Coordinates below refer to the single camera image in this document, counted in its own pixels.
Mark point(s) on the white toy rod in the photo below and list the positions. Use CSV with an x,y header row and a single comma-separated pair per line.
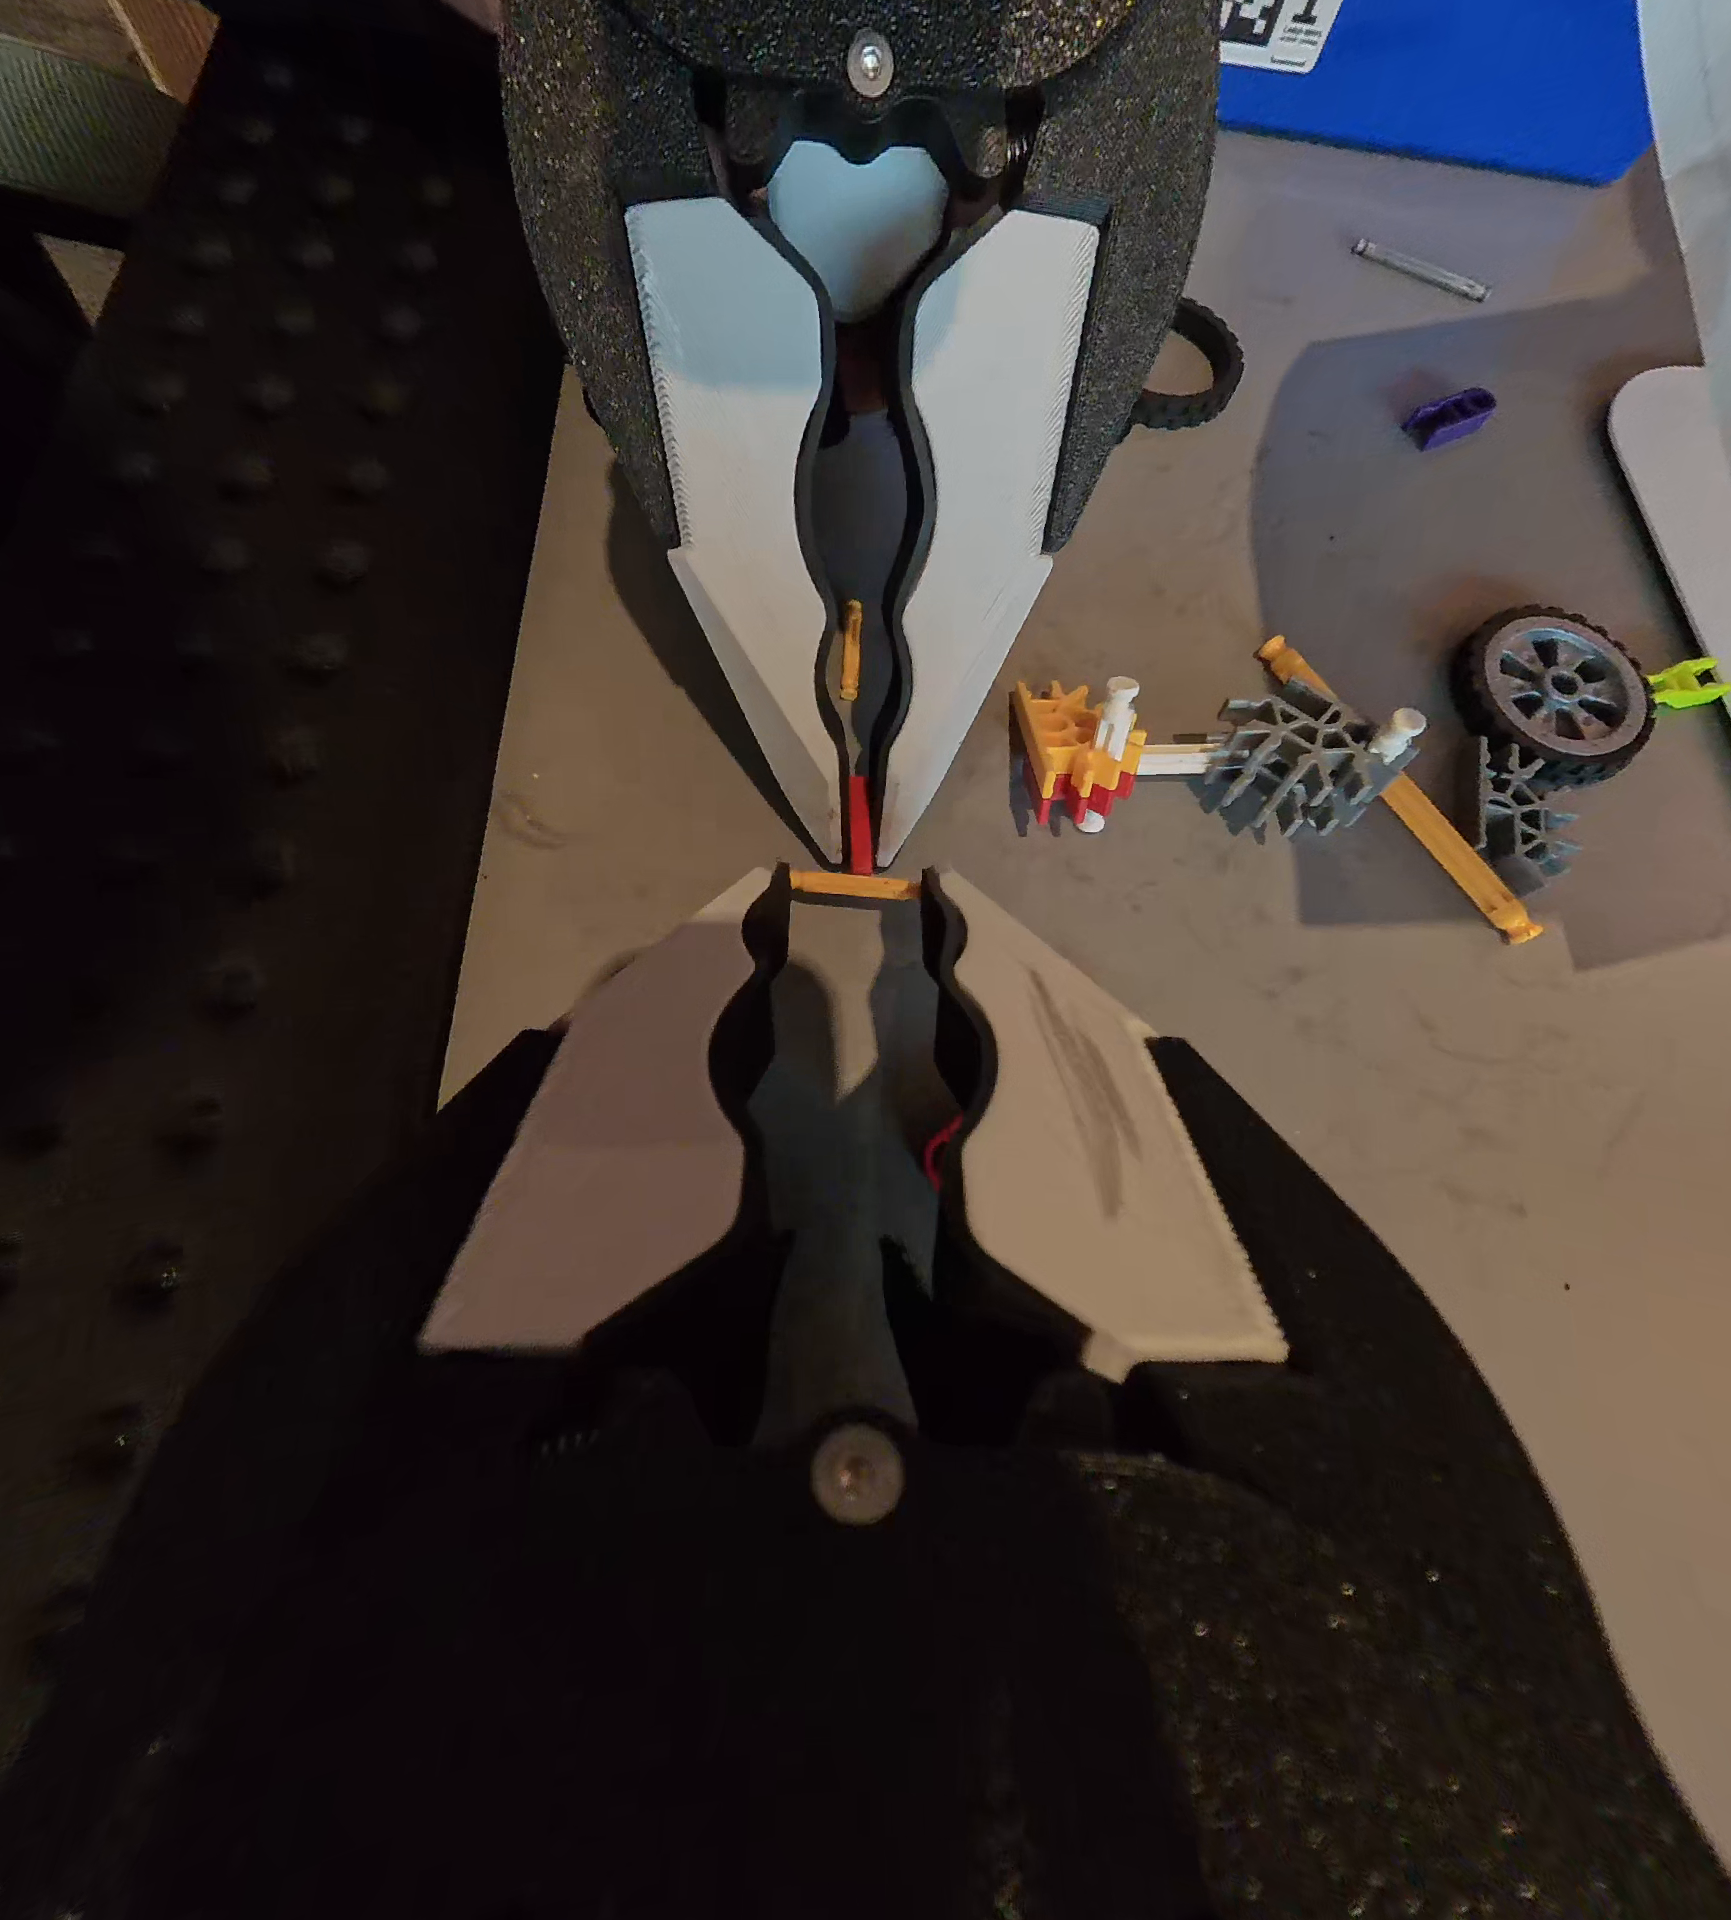
x,y
1180,755
1113,720
1398,731

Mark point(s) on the long yellow toy rod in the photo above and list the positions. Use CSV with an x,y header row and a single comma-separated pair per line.
x,y
1466,871

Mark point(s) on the purple toy clip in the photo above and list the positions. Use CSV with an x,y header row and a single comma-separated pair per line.
x,y
1448,417

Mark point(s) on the black toy tyre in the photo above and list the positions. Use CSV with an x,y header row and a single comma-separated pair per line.
x,y
1228,368

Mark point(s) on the toy wheel with black tyre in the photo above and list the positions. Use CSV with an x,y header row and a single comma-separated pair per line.
x,y
1556,692

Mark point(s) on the grey toy connector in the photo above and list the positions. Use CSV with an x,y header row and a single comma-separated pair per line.
x,y
1526,819
1294,764

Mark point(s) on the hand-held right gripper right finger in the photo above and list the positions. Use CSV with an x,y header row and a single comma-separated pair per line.
x,y
1091,1200

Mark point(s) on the thin metal pin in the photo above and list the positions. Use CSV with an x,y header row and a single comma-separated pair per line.
x,y
1420,270

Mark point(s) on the lime green toy clip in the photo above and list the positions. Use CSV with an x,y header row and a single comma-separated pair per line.
x,y
1688,684

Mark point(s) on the yellow toy connector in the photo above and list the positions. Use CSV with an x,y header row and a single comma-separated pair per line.
x,y
1049,735

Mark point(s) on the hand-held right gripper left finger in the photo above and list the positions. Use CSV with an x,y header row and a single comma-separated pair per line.
x,y
581,1200

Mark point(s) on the black white marker tag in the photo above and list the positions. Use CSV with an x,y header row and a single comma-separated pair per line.
x,y
1278,38

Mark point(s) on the blue plastic bin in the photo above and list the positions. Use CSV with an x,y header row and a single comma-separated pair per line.
x,y
1480,91

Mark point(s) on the wooden cabinet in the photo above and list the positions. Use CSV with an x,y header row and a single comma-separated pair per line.
x,y
161,31

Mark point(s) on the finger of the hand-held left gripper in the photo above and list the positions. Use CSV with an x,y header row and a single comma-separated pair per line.
x,y
993,451
731,451

